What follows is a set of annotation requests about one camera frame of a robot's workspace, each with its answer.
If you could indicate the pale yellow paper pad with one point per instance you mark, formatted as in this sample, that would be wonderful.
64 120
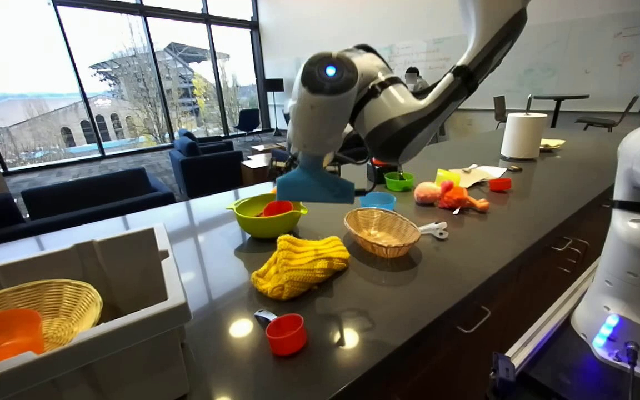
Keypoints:
552 146

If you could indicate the wooden coffee table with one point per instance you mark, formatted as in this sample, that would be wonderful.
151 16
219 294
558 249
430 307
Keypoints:
260 168

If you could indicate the yellow fuzzy cloth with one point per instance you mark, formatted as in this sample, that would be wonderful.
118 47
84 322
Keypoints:
298 268

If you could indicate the yellow-green plastic cup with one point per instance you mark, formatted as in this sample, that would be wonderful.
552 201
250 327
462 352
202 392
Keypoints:
446 177

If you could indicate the small blue bowl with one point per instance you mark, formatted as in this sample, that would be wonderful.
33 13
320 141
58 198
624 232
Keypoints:
376 201

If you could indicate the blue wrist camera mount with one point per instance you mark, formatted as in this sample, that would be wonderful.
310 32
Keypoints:
312 187

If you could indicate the toy peach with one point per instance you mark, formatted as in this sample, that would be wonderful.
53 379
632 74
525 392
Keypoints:
426 193

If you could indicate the dark round table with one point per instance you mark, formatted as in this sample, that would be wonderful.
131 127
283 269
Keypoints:
555 96

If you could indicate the white paper towel roll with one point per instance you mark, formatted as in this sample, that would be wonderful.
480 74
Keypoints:
522 136

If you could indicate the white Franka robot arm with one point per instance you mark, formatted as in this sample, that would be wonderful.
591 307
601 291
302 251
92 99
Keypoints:
401 112

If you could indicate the large lime green bowl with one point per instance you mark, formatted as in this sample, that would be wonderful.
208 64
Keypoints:
264 226

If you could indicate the orange plush toy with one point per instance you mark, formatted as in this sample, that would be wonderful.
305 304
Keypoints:
458 198

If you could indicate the orange plastic bowl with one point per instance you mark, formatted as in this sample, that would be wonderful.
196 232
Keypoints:
0 339

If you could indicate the long navy sofa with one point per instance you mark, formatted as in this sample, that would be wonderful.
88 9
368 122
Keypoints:
83 198

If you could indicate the red plastic cup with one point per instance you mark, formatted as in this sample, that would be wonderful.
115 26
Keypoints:
500 186

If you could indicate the small red cup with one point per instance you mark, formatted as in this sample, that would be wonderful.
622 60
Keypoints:
276 208

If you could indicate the black speaker on stand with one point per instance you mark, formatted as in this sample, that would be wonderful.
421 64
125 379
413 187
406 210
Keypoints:
274 84

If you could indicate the small white plastic object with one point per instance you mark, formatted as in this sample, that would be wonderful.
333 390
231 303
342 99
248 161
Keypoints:
436 230

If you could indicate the navy armchair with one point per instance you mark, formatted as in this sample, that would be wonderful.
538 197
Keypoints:
204 168

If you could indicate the small oval wicker basket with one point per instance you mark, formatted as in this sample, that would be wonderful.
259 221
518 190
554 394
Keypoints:
380 232

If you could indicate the dark swivel chair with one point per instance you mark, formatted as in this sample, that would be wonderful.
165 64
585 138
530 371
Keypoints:
248 120

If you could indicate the red toy tomato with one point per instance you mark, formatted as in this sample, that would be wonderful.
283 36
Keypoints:
379 162

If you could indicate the large round wicker basket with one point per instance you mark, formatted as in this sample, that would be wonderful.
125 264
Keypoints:
61 311

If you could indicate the black toy pot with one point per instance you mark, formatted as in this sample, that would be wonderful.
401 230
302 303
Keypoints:
379 174

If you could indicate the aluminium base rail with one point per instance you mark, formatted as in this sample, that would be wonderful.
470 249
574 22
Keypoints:
549 326

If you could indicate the person at whiteboard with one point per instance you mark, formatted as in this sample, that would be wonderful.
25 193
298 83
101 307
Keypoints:
413 78

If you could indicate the dark counter cabinet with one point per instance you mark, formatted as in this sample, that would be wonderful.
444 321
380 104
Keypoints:
439 357

